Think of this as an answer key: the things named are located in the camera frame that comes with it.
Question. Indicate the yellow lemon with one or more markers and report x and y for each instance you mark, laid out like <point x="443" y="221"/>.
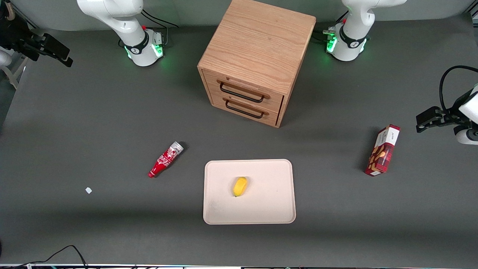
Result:
<point x="240" y="186"/>

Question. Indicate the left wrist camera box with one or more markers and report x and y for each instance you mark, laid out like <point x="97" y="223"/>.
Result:
<point x="466" y="135"/>

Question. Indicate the beige plastic tray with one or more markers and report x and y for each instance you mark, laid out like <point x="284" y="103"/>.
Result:
<point x="261" y="201"/>

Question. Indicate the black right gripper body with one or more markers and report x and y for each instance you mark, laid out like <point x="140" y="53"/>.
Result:
<point x="18" y="38"/>

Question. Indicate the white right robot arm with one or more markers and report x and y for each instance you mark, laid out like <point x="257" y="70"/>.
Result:
<point x="123" y="22"/>

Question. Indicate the wooden drawer cabinet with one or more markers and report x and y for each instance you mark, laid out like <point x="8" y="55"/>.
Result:
<point x="257" y="48"/>

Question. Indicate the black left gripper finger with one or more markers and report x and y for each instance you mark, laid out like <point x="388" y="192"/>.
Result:
<point x="429" y="113"/>
<point x="429" y="127"/>

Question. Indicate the red coke bottle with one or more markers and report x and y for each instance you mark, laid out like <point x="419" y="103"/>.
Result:
<point x="165" y="159"/>

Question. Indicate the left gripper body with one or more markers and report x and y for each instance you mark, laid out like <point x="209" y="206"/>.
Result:
<point x="449" y="114"/>

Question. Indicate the grey chair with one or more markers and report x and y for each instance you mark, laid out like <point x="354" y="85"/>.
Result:
<point x="11" y="76"/>

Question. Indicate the red snack box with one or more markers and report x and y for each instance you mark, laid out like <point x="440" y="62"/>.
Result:
<point x="382" y="151"/>

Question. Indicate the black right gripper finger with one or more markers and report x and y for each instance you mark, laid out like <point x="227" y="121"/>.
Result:
<point x="63" y="61"/>
<point x="56" y="44"/>

